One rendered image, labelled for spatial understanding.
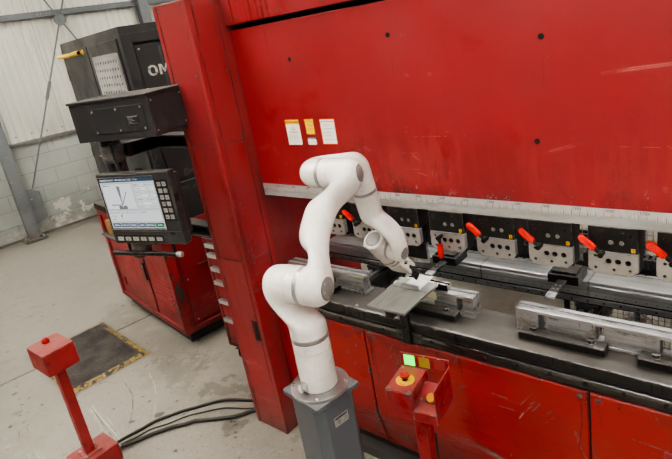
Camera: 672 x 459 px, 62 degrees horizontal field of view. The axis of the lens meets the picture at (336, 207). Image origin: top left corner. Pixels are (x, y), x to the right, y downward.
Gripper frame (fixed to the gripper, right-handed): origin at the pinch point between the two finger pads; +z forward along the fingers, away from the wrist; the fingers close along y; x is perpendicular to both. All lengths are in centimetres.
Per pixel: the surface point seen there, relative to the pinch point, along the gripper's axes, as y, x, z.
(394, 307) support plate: -2.4, 16.9, -5.5
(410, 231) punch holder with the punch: -0.3, -14.5, -10.4
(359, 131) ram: 19, -42, -42
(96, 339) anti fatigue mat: 306, 79, 71
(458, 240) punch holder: -21.0, -14.4, -7.8
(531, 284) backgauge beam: -38, -16, 31
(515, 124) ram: -48, -43, -44
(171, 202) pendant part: 97, 6, -55
